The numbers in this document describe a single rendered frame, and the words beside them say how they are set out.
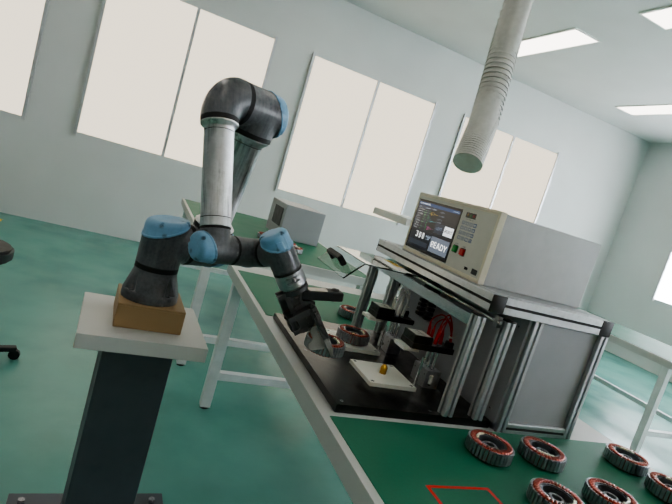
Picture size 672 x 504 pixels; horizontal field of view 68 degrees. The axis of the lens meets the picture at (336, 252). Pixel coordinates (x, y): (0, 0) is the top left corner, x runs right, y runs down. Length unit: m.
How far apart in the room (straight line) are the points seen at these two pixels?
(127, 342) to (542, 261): 1.13
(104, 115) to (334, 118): 2.55
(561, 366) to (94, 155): 5.19
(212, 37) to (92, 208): 2.25
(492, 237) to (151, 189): 4.92
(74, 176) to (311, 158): 2.61
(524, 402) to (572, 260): 0.43
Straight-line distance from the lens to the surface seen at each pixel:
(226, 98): 1.31
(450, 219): 1.58
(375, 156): 6.51
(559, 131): 8.15
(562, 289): 1.62
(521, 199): 7.83
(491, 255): 1.41
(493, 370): 1.42
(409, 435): 1.27
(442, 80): 6.96
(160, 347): 1.38
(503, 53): 3.09
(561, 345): 1.54
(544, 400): 1.58
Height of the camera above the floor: 1.26
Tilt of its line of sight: 7 degrees down
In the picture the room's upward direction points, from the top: 17 degrees clockwise
